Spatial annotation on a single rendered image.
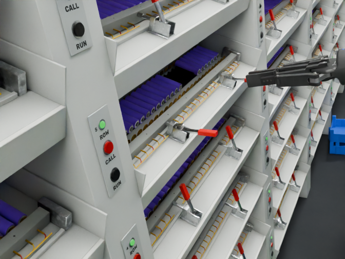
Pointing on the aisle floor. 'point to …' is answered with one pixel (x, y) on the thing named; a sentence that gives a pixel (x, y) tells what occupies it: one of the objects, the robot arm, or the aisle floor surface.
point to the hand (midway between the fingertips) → (263, 77)
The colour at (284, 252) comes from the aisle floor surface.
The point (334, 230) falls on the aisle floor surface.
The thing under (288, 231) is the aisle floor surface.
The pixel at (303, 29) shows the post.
